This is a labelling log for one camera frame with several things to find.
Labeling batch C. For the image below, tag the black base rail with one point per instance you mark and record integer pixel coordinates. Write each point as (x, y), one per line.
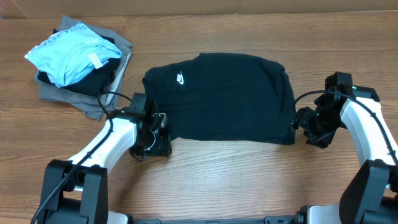
(266, 220)

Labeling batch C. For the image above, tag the light blue folded shirt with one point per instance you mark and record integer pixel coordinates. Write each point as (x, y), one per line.
(69, 55)

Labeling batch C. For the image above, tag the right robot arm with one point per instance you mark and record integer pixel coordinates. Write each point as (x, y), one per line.
(357, 109)

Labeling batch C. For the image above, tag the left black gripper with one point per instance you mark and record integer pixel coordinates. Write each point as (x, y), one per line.
(163, 146)

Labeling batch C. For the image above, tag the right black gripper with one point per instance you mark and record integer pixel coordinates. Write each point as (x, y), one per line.
(304, 123)

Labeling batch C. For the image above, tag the black Nike t-shirt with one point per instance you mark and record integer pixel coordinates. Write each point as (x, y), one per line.
(224, 97)

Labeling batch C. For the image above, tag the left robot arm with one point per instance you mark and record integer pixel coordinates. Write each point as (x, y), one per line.
(76, 190)

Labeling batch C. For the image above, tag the grey folded shirt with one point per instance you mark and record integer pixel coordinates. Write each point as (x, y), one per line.
(89, 104)

